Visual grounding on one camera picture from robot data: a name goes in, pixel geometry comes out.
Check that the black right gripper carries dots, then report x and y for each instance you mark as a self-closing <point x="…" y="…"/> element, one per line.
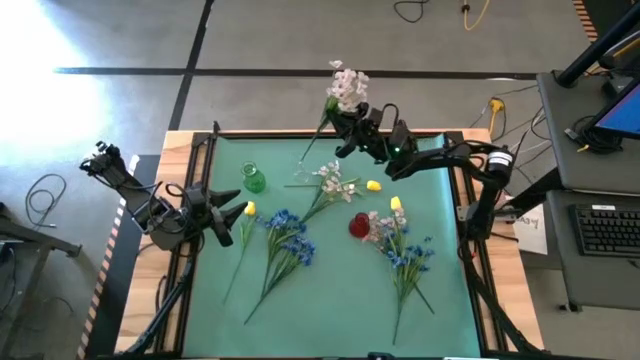
<point x="375" y="142"/>

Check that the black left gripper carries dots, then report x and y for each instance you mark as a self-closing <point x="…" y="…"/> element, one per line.
<point x="200" y="207"/>

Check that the yellow artificial tulip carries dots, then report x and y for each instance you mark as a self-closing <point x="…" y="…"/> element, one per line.
<point x="373" y="186"/>
<point x="250" y="208"/>
<point x="395" y="203"/>

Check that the blue artificial flower bunch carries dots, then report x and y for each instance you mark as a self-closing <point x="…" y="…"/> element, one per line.
<point x="407" y="255"/>
<point x="281" y="220"/>
<point x="301" y="248"/>

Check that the white flower sprig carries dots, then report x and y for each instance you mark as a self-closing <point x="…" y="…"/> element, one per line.
<point x="332" y="187"/>

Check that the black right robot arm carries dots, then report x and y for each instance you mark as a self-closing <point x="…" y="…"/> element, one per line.
<point x="450" y="156"/>

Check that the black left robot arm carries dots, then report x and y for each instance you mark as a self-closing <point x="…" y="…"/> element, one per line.
<point x="132" y="192"/>

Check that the green glass vase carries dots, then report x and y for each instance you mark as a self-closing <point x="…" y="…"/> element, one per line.
<point x="254" y="181"/>

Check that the clear glass vase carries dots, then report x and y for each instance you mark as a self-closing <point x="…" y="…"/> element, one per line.
<point x="301" y="174"/>

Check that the red glass vase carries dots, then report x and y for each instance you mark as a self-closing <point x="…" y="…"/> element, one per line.
<point x="359" y="226"/>

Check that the green table mat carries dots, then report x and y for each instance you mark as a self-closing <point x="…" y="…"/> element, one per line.
<point x="325" y="310"/>

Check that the yellow power plug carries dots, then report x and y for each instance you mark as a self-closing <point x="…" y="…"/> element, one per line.
<point x="496" y="105"/>

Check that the black hazard striped floor mat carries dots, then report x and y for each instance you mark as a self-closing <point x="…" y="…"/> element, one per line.
<point x="112" y="310"/>

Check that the grey side table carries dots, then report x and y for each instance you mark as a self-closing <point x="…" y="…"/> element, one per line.
<point x="30" y="240"/>

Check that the white paper sheet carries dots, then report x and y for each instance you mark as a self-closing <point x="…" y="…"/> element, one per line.
<point x="530" y="230"/>

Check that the grey desk top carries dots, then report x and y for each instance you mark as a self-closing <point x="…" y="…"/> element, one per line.
<point x="575" y="150"/>

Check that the black monitor stand pole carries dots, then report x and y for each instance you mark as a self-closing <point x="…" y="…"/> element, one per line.
<point x="595" y="50"/>

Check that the grey keyboard shelf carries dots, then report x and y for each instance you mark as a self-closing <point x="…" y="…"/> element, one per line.
<point x="575" y="280"/>

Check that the black desk adapter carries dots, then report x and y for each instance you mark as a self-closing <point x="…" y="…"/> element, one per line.
<point x="614" y="86"/>

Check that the computer monitor blue screen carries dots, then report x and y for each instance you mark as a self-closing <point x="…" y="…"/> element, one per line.
<point x="622" y="112"/>

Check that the black keyboard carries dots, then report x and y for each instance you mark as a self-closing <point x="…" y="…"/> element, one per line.
<point x="607" y="230"/>

